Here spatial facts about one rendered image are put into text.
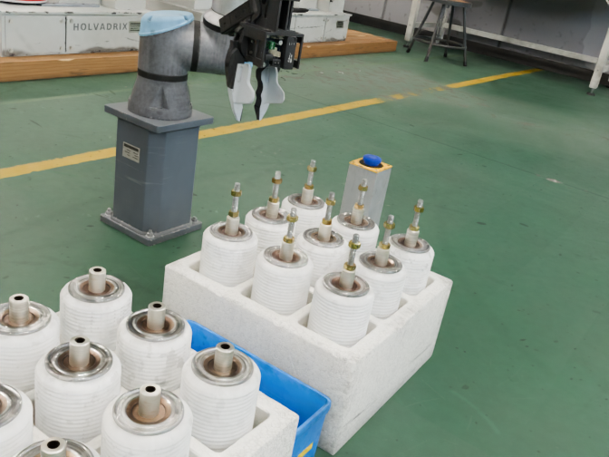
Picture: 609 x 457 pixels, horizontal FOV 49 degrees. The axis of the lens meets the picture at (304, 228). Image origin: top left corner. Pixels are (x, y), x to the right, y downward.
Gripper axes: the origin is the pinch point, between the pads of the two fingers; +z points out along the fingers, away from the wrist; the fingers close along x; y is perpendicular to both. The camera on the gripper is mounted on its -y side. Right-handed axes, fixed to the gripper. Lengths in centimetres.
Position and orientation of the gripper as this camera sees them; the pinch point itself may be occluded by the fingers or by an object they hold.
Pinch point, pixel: (246, 111)
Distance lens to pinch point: 109.6
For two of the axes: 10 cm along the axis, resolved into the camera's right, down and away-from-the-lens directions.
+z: -1.6, 9.0, 4.0
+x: 7.8, -1.3, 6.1
